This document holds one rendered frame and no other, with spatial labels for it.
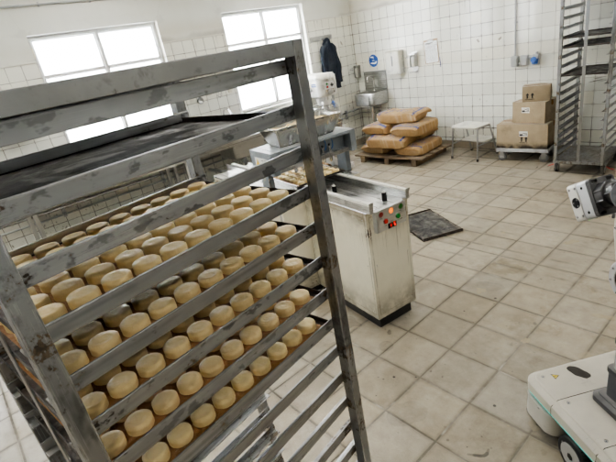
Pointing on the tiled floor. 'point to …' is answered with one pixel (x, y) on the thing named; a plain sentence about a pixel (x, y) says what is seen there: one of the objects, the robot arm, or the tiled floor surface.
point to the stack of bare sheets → (431, 225)
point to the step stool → (473, 135)
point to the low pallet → (403, 156)
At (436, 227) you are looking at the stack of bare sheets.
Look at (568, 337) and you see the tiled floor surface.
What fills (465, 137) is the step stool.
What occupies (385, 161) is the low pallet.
